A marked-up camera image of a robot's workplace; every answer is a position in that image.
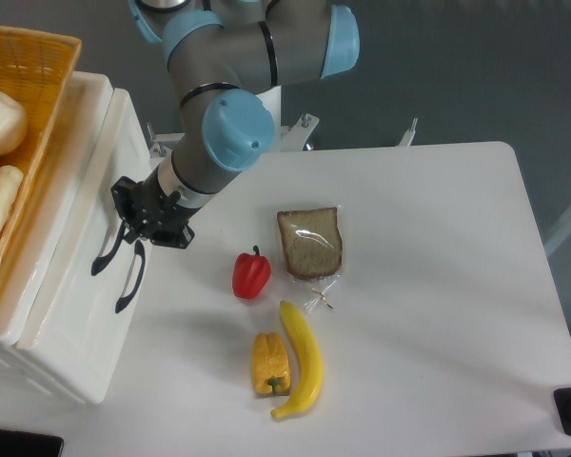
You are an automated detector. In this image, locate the black device bottom left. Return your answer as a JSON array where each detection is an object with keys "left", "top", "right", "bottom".
[{"left": 0, "top": 429, "right": 64, "bottom": 457}]

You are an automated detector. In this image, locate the white top drawer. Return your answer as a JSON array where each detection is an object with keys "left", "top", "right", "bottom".
[{"left": 15, "top": 89, "right": 150, "bottom": 404}]

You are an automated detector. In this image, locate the yellow banana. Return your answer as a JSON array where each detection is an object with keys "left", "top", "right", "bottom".
[{"left": 270, "top": 300, "right": 325, "bottom": 421}]

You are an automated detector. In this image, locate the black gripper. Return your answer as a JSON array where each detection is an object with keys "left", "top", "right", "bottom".
[{"left": 110, "top": 176, "right": 195, "bottom": 248}]

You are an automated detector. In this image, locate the orange plastic basket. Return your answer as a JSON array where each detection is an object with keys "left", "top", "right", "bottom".
[{"left": 0, "top": 25, "right": 82, "bottom": 283}]

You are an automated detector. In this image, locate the round white bread bun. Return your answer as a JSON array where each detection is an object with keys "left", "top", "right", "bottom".
[{"left": 0, "top": 91, "right": 28, "bottom": 156}]

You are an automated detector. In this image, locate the yellow bell pepper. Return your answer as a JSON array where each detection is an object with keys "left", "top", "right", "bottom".
[{"left": 251, "top": 332, "right": 291, "bottom": 396}]

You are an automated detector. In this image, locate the bagged brown bread slice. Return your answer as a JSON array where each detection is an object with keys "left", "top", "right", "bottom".
[{"left": 276, "top": 206, "right": 345, "bottom": 314}]

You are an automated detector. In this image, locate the white plastic drawer cabinet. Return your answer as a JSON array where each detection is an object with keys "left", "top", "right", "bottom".
[{"left": 0, "top": 70, "right": 149, "bottom": 406}]

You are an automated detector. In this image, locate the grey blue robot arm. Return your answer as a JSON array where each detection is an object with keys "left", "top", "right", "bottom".
[{"left": 111, "top": 1, "right": 360, "bottom": 248}]

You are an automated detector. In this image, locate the red bell pepper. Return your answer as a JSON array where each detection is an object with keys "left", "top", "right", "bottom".
[{"left": 231, "top": 245, "right": 272, "bottom": 300}]

